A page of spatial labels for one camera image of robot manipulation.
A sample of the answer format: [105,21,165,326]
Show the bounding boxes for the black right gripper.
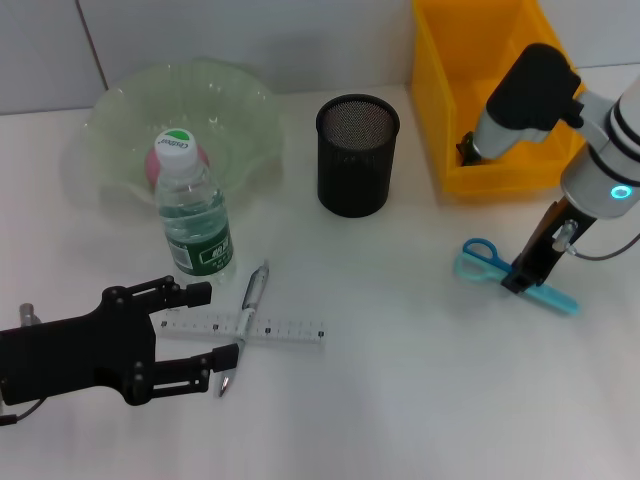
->
[501,197,599,296]

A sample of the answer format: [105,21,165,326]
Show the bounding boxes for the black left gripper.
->
[0,275,240,407]

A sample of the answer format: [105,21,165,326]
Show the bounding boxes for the blue plastic scissors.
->
[453,237,581,315]

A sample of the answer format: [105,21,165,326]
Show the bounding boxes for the clear green-label water bottle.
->
[152,128,237,291]

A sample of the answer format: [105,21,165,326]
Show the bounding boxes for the green plastic scrap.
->
[455,132,481,164]

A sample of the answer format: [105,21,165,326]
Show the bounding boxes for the pink peach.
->
[143,144,211,189]

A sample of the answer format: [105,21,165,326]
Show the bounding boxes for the silver ballpoint pen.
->
[216,258,271,399]

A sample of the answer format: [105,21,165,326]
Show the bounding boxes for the clear plastic ruler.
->
[159,310,326,350]

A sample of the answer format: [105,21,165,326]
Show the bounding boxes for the black mesh pen holder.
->
[314,93,401,219]

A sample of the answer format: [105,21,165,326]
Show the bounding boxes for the translucent green fruit plate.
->
[82,57,285,201]

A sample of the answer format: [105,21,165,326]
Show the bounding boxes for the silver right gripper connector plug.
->
[552,219,579,254]

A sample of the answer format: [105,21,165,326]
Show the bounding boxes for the yellow plastic bin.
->
[410,0,591,197]

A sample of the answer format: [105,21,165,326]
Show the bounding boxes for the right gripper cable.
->
[569,238,640,262]

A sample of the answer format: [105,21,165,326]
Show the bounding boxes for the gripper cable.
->
[0,399,44,427]
[569,238,640,262]

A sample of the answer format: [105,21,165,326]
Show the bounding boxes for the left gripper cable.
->
[0,399,44,427]

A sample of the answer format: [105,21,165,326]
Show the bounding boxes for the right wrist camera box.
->
[472,43,585,162]

